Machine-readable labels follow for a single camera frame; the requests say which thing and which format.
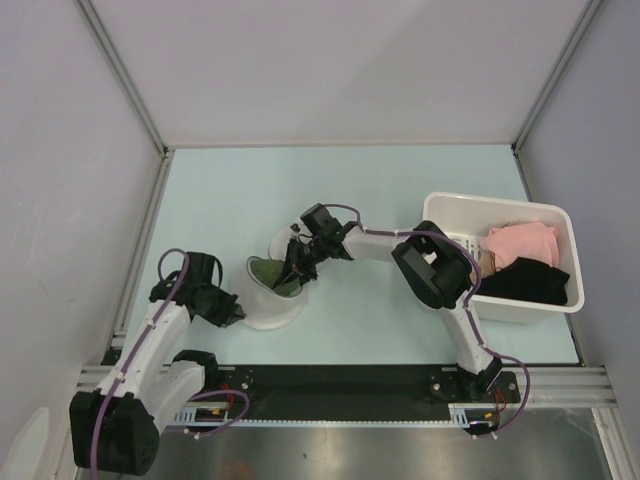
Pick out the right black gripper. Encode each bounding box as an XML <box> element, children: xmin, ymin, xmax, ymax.
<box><xmin>275</xmin><ymin>235</ymin><xmax>330</xmax><ymax>292</ymax></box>

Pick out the green bra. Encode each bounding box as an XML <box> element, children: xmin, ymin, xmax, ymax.
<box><xmin>248</xmin><ymin>257</ymin><xmax>302</xmax><ymax>297</ymax></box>

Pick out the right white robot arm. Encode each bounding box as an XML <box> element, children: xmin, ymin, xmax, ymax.
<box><xmin>268</xmin><ymin>203</ymin><xmax>502</xmax><ymax>401</ymax></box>

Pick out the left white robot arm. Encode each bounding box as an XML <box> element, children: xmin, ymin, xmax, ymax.
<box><xmin>69</xmin><ymin>251</ymin><xmax>250</xmax><ymax>477</ymax></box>

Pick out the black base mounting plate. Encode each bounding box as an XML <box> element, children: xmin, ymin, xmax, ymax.
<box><xmin>207</xmin><ymin>365</ymin><xmax>520</xmax><ymax>422</ymax></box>

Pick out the white plastic basket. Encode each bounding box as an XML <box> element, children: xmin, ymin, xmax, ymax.
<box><xmin>423</xmin><ymin>193</ymin><xmax>584</xmax><ymax>325</ymax></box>

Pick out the black garment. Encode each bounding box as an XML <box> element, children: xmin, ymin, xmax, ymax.
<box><xmin>478</xmin><ymin>257</ymin><xmax>570</xmax><ymax>306</ymax></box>

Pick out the pink garment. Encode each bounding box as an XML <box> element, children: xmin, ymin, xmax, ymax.
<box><xmin>481</xmin><ymin>221</ymin><xmax>560</xmax><ymax>270</ymax></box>

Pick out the white slotted cable duct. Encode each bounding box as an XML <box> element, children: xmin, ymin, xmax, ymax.
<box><xmin>172</xmin><ymin>403</ymin><xmax>501</xmax><ymax>429</ymax></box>

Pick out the left aluminium frame post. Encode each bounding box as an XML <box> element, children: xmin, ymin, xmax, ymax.
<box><xmin>77</xmin><ymin>0</ymin><xmax>171</xmax><ymax>156</ymax></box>

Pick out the aluminium frame post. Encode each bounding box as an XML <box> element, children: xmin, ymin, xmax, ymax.
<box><xmin>512</xmin><ymin>0</ymin><xmax>606</xmax><ymax>151</ymax></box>
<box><xmin>77</xmin><ymin>0</ymin><xmax>171</xmax><ymax>156</ymax></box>

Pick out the right aluminium frame post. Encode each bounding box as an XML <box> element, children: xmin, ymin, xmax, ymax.
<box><xmin>512</xmin><ymin>0</ymin><xmax>606</xmax><ymax>151</ymax></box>

